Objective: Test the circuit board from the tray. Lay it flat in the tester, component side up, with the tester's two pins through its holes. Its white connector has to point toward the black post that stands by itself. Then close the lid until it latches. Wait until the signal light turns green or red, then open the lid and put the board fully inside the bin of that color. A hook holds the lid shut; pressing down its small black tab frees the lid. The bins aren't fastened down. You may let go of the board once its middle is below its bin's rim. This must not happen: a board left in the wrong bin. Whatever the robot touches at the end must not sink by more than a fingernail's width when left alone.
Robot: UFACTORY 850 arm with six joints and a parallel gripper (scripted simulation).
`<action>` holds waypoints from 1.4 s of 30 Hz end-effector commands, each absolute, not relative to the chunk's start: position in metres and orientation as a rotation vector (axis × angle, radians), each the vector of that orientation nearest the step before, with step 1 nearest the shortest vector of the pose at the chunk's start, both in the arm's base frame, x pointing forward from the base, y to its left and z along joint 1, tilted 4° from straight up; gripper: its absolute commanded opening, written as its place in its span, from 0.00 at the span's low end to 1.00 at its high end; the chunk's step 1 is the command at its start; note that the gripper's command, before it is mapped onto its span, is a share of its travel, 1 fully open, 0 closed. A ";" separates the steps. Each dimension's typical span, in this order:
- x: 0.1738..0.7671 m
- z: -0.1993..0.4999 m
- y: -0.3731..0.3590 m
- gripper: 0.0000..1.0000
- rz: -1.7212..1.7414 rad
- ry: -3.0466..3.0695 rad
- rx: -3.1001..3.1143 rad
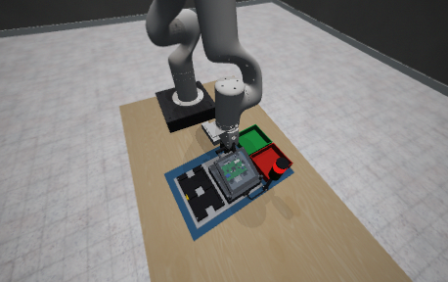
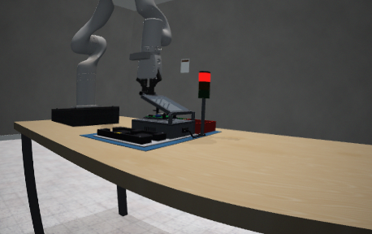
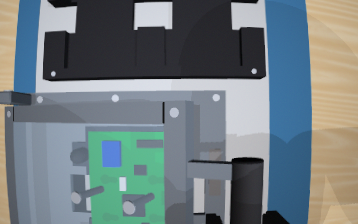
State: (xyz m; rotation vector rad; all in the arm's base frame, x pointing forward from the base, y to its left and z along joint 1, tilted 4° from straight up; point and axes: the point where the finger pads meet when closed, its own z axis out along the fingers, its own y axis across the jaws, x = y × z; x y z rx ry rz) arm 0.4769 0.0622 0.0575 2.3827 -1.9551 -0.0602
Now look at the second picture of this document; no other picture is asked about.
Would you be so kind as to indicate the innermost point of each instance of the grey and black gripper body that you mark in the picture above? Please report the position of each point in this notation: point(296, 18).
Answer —
point(148, 68)

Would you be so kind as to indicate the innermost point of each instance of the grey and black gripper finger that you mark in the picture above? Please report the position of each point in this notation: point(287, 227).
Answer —
point(143, 85)
point(153, 82)

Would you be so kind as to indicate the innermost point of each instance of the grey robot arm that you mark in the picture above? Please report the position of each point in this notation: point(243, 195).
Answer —
point(156, 33)

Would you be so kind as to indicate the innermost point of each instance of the red bin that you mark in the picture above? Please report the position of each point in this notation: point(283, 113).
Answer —
point(209, 126)

